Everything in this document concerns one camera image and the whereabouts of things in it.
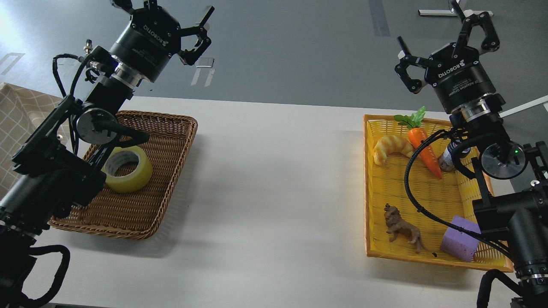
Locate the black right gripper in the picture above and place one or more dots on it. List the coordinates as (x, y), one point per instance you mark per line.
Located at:
(460, 79)

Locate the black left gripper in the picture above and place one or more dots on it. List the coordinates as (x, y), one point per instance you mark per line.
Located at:
(149, 41)

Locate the yellow tape roll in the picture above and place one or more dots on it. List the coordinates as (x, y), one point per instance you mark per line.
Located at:
(137, 178)

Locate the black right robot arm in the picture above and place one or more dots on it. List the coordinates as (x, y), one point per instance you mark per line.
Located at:
(512, 179)

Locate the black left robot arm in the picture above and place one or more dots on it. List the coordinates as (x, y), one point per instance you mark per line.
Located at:
(61, 162)

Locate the white metal stand base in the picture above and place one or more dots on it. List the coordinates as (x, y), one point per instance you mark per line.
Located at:
(449, 11)

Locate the toy croissant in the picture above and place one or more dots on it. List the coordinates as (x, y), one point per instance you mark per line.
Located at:
(390, 144)

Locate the small jar with purple lid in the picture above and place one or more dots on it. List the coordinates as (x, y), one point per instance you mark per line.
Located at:
(445, 159)

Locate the yellow plastic basket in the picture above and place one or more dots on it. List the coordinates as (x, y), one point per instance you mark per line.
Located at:
(447, 197)

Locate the beige checkered cloth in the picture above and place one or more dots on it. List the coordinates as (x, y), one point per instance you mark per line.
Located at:
(22, 110)

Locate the brown toy lion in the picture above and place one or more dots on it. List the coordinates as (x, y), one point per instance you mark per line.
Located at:
(396, 225)

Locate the brown wicker basket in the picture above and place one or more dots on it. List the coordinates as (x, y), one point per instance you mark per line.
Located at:
(138, 215)

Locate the purple foam cube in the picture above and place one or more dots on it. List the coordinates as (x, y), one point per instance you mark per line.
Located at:
(460, 245)

